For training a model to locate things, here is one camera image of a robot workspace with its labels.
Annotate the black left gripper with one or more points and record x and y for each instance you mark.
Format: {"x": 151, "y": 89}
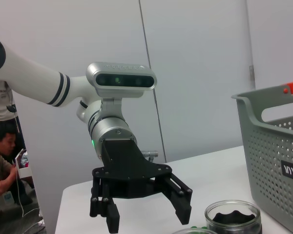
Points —
{"x": 127, "y": 170}

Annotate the grey perforated storage bin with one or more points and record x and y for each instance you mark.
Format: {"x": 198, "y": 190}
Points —
{"x": 258, "y": 146}

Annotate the silver straight gripper plug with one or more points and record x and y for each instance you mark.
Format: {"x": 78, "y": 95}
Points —
{"x": 150, "y": 154}

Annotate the white handheld device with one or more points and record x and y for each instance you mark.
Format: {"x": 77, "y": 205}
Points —
{"x": 20, "y": 158}

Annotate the crouching man black hair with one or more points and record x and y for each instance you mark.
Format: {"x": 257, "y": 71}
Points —
{"x": 2, "y": 146}

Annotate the standing person white shirt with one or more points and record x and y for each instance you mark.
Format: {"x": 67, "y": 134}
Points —
{"x": 0, "y": 102}

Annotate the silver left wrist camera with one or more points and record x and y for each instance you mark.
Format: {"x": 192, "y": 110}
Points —
{"x": 124, "y": 80}

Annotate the grey wall hinge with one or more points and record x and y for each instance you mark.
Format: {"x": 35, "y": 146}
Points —
{"x": 251, "y": 74}

